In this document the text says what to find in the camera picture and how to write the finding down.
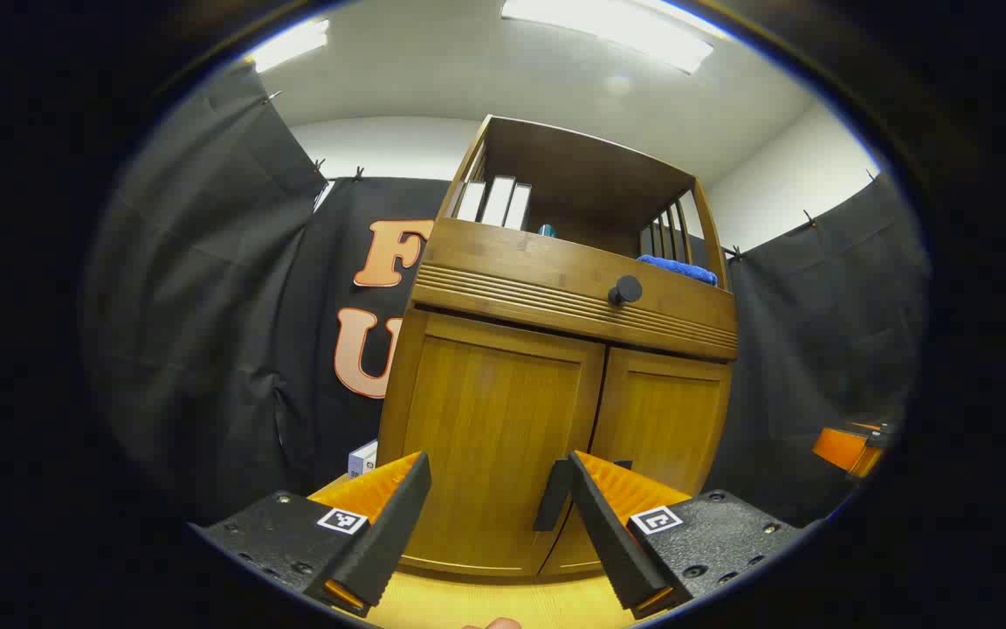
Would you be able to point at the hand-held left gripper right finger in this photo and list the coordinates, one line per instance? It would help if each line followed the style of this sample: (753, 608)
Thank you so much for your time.
(608, 542)

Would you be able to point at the wide ceiling light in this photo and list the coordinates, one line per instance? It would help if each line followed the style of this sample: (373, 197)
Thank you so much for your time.
(616, 26)

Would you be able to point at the narrow ceiling light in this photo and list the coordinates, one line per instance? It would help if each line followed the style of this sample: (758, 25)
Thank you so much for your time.
(293, 44)

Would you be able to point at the wooden double-door shoe cabinet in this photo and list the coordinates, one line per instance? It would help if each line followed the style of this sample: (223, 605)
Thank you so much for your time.
(582, 175)

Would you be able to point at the wooden shoe cabinet door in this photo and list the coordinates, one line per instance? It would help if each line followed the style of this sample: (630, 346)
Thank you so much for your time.
(485, 419)
(660, 419)

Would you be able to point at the blue folded cloth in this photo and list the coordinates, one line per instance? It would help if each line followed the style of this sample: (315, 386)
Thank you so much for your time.
(678, 268)

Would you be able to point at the white book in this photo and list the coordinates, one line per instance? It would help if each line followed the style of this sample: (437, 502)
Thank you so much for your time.
(498, 201)
(471, 201)
(518, 207)

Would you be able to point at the small white box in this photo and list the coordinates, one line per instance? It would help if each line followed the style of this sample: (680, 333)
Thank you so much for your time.
(363, 457)

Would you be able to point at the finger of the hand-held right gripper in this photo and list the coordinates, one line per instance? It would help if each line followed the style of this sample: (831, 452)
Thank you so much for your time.
(844, 447)

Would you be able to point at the round black drawer knob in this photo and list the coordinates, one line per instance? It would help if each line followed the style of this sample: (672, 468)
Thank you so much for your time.
(625, 290)

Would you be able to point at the ribbed wooden drawer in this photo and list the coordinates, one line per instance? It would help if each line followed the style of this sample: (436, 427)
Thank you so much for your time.
(512, 271)

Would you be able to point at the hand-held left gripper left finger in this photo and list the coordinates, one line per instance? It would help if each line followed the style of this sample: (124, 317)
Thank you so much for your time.
(389, 542)

